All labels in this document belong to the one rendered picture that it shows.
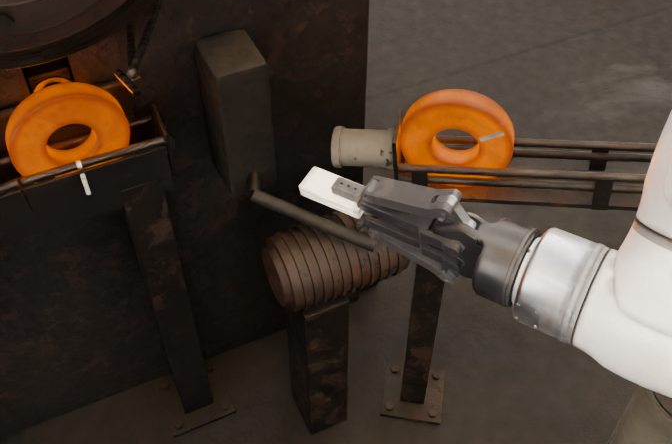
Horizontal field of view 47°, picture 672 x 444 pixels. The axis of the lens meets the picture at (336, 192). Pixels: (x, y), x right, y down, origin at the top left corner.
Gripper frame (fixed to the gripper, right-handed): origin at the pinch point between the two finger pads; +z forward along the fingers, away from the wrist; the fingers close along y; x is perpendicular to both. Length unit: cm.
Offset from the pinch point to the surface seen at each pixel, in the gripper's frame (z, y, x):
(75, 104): 40.2, 4.8, 0.2
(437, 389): 2, 91, 19
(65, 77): 50, 9, 6
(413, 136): 5.7, 19.5, 24.4
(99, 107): 38.9, 6.8, 2.3
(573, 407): -23, 95, 30
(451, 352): 4, 93, 29
